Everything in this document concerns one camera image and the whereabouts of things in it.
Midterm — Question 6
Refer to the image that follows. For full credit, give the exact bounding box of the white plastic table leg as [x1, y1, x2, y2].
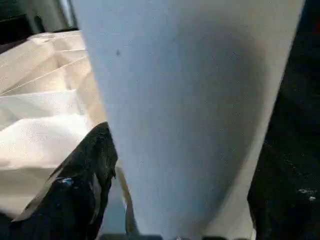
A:
[71, 0, 307, 239]

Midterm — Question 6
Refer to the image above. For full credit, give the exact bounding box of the white plastic table top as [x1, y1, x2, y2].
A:
[0, 31, 132, 236]

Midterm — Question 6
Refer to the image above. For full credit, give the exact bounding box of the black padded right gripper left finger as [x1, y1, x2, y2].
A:
[9, 122, 119, 240]

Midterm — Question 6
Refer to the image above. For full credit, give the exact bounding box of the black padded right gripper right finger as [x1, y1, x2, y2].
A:
[247, 120, 320, 240]

